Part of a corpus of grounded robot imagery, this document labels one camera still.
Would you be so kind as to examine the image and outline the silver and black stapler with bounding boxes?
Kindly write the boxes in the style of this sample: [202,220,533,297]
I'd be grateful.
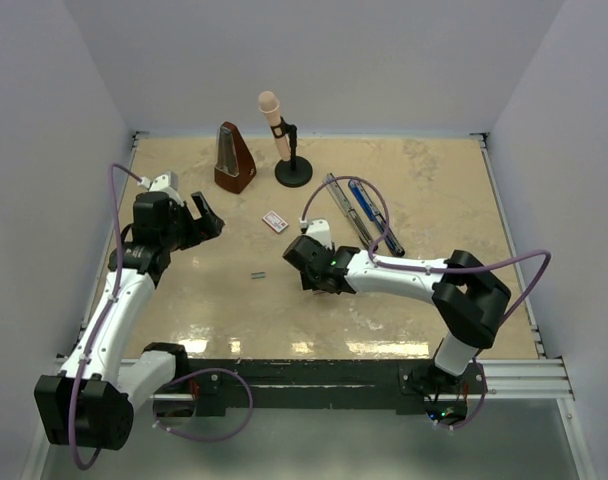
[325,173,374,249]

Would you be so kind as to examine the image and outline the blue and black stapler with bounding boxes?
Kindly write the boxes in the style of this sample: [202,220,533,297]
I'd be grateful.
[348,180,405,257]

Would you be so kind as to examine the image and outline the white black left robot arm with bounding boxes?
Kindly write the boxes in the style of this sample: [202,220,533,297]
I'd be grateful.
[34,189,224,450]

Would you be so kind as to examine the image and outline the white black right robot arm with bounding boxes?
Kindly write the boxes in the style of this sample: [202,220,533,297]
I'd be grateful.
[283,235,511,393]

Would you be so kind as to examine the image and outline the brown wooden metronome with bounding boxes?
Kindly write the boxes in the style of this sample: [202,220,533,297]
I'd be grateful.
[214,122,257,194]

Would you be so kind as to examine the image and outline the black microphone stand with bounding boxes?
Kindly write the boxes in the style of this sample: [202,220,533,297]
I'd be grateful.
[274,118,313,188]

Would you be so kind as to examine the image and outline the beige microphone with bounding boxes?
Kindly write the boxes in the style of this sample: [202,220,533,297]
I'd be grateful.
[258,91,291,161]

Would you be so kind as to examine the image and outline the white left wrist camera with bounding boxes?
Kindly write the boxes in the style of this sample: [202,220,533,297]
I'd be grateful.
[137,171,182,204]

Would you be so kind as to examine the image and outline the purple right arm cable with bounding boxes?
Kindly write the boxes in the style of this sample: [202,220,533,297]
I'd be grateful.
[301,175,553,431]

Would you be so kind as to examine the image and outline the aluminium frame rail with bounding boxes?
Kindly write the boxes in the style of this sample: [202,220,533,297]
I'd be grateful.
[46,356,577,401]

